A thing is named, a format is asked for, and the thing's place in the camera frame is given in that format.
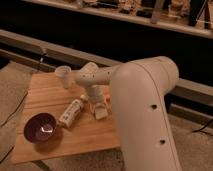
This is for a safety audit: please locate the white sponge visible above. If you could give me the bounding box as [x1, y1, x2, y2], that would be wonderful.
[94, 104, 108, 120]

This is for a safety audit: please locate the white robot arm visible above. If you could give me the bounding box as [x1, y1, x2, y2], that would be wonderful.
[75, 56, 182, 171]

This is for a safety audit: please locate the white plastic bottle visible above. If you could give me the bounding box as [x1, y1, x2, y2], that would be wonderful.
[59, 99, 84, 128]

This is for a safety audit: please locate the clear plastic cup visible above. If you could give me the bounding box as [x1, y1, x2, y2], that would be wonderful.
[54, 65, 71, 89]

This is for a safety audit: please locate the dark purple bowl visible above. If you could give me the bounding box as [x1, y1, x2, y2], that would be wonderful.
[23, 113, 57, 143]

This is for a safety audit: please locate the orange handled tool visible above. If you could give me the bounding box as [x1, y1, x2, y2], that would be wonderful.
[104, 94, 110, 102]

